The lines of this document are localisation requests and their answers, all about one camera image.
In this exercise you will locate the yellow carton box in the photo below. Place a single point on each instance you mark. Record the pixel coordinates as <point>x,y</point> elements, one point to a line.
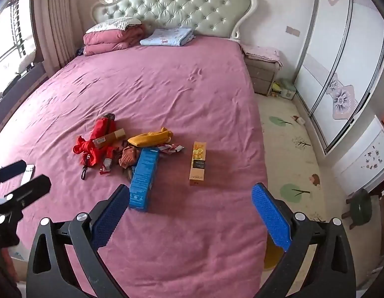
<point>198,164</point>

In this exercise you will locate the white sliding door wardrobe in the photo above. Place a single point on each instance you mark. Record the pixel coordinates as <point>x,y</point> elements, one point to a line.
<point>338,43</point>

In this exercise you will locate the beige nightstand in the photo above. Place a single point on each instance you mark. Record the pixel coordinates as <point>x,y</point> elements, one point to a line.
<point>261,76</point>

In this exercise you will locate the red zip pouch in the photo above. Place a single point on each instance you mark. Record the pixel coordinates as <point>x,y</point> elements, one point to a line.
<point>100,125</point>

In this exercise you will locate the white flat device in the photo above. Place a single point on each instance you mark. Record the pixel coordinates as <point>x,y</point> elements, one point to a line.
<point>27,174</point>

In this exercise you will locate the white pillow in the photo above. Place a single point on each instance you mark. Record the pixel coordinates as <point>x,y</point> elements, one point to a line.
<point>117,23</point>

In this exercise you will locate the folded pink quilt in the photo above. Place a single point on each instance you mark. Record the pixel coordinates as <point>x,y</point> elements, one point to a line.
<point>114,38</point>

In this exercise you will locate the yellow cloth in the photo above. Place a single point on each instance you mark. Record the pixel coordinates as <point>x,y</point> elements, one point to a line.
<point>148,138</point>

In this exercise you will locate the dark round stool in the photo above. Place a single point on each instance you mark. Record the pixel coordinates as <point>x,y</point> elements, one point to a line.
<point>361,206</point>

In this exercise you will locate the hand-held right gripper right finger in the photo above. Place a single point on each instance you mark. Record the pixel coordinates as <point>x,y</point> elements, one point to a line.
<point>269,217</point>

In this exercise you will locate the pink cloth cover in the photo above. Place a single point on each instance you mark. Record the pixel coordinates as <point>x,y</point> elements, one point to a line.
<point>261,53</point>

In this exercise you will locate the bed with pink sheet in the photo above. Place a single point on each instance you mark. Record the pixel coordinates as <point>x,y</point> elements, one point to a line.
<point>179,83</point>

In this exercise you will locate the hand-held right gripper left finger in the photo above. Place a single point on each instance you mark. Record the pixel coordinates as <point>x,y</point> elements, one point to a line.
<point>111,212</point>

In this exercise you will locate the wall socket plate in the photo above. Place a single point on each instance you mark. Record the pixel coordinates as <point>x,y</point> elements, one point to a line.
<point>293,30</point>

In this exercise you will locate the amber rectangular bottle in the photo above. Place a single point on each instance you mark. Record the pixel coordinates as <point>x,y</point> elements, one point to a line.
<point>108,138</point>

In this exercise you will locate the yellow toy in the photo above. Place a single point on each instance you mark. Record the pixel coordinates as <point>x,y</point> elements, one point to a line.
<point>275,89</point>

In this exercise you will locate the crumpled red white wrapper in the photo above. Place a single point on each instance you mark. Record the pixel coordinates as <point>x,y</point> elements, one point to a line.
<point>170,148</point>

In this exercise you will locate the blue carton box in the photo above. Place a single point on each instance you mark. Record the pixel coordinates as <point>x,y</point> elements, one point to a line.
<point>143,177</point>

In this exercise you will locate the cream tree print play mat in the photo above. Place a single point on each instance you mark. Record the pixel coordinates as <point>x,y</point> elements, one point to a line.
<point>291,161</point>

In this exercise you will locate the window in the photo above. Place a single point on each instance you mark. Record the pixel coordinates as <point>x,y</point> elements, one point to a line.
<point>11,31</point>

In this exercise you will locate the folded light blue blanket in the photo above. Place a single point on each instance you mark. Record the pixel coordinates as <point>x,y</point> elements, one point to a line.
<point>167,36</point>

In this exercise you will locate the red cloth bag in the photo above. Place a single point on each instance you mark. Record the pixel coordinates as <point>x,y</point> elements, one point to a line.
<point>81,145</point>

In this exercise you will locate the beige curtain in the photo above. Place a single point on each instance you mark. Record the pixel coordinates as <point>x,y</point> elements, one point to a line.
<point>58,21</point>

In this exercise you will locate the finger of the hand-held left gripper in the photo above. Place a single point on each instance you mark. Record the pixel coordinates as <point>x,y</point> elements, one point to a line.
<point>11,170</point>
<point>32,189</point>

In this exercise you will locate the small floor item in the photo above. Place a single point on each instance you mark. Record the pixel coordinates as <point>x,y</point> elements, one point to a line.
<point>300,120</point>

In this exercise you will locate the pale green toy box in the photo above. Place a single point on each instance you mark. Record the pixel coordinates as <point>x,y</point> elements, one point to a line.
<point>288,90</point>

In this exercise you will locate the dark cloth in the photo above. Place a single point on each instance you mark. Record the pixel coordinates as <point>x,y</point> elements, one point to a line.
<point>80,51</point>

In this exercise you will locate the white low cabinet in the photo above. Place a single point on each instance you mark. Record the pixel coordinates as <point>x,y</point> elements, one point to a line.
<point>366,158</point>

